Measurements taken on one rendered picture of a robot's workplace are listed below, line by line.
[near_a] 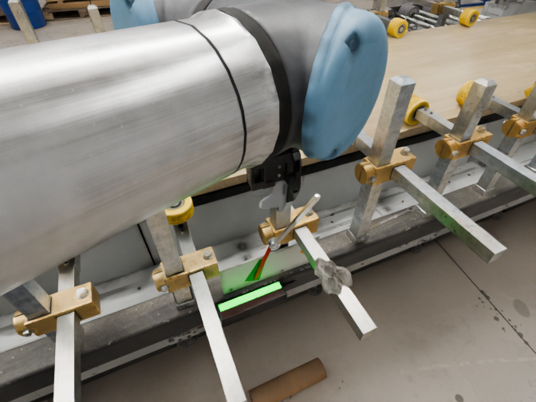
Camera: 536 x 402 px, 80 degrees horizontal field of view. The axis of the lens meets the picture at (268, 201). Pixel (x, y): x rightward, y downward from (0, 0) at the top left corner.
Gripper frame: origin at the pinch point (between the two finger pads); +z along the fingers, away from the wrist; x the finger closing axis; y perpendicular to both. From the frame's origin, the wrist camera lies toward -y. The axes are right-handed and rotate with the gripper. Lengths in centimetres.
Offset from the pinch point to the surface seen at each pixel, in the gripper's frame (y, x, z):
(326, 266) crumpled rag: -6.9, 6.9, 13.8
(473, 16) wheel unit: -157, -94, 6
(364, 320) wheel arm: -7.5, 19.1, 14.9
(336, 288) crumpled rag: -6.2, 12.0, 14.2
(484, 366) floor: -83, 28, 101
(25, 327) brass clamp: 50, -6, 17
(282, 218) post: -3.1, -6.0, 11.0
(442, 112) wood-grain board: -72, -28, 11
